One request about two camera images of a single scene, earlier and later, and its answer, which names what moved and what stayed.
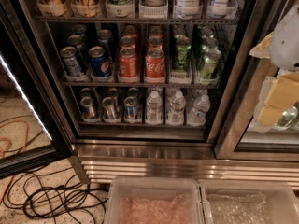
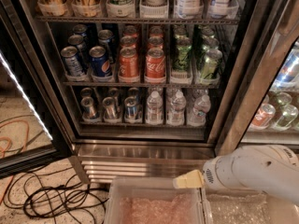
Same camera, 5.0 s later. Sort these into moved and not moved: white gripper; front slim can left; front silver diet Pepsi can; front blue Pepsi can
Moved: white gripper
Not moved: front slim can left; front blue Pepsi can; front silver diet Pepsi can
